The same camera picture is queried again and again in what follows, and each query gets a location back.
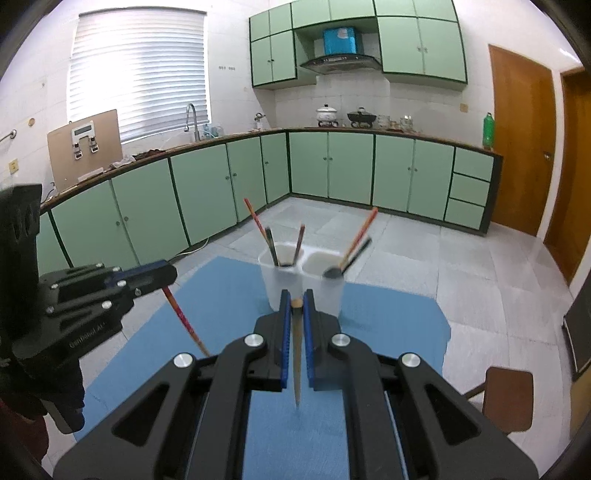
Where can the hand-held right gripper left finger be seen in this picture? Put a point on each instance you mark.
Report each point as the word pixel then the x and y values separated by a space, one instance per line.
pixel 286 341

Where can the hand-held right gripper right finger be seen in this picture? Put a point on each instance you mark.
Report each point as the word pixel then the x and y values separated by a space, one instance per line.
pixel 310 341

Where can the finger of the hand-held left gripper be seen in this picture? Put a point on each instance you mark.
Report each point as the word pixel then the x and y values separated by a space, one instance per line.
pixel 92 304
pixel 147 273

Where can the plain wooden chopstick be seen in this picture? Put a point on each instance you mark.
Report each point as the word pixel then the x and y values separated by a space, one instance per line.
pixel 297 360

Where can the white plastic utensil holder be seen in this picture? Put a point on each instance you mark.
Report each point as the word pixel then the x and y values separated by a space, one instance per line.
pixel 272 288

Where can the person's left hand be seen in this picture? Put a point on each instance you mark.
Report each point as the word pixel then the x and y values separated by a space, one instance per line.
pixel 41 383

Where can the black spoon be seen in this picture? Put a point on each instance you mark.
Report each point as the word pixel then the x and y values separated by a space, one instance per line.
pixel 332 273

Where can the blue table mat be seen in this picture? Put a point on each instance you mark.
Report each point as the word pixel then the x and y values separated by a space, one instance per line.
pixel 392 332

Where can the green base kitchen cabinets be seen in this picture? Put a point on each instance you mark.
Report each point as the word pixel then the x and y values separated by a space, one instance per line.
pixel 184 184

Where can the wooden board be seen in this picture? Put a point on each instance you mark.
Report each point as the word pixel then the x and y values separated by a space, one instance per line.
pixel 106 152

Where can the metal kitchen faucet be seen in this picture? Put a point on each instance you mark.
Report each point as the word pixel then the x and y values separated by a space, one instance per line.
pixel 195 124

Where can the white kettle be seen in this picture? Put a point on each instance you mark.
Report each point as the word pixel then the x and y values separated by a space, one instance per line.
pixel 260 121

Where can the white window blinds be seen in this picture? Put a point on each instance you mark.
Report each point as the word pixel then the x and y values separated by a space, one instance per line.
pixel 138 69

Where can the brown wooden stool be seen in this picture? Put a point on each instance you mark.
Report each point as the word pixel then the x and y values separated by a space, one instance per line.
pixel 508 397

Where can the white cooking pot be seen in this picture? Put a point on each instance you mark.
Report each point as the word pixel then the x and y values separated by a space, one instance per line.
pixel 326 115

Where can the black wok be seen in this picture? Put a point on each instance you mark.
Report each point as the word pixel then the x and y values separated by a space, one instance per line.
pixel 362 117

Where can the glass jar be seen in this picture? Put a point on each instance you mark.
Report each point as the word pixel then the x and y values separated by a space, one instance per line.
pixel 406 122
pixel 384 122

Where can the green bottle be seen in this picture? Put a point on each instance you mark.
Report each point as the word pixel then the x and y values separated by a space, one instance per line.
pixel 488 131

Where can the range hood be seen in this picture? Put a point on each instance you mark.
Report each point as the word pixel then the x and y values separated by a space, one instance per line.
pixel 339 62

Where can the brown wooden door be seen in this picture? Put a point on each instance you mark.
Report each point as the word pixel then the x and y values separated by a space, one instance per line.
pixel 572 184
pixel 521 138

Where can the blue box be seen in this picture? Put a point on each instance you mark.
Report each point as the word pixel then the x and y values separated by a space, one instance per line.
pixel 340 40

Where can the green wall kitchen cabinets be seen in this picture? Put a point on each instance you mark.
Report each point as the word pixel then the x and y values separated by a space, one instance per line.
pixel 415 46

